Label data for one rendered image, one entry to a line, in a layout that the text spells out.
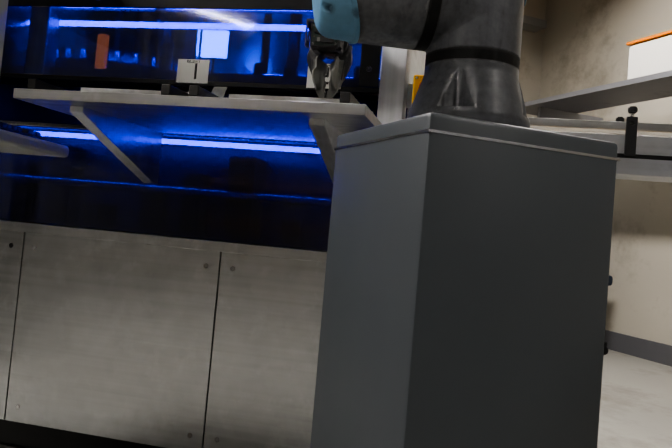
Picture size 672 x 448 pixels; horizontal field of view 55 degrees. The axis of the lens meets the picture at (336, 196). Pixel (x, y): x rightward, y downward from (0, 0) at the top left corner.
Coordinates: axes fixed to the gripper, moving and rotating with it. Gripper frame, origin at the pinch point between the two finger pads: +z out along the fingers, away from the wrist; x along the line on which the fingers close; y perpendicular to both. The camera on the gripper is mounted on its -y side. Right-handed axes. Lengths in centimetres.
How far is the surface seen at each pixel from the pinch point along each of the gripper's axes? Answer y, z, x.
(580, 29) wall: -381, -137, 97
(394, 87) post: -24.0, -8.0, 10.1
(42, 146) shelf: -5, 13, -67
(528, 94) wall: -409, -92, 64
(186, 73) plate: -23.9, -9.5, -42.6
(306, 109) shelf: 15.9, 5.4, 0.5
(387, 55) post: -24.1, -15.6, 7.8
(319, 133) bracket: 7.0, 8.2, 1.0
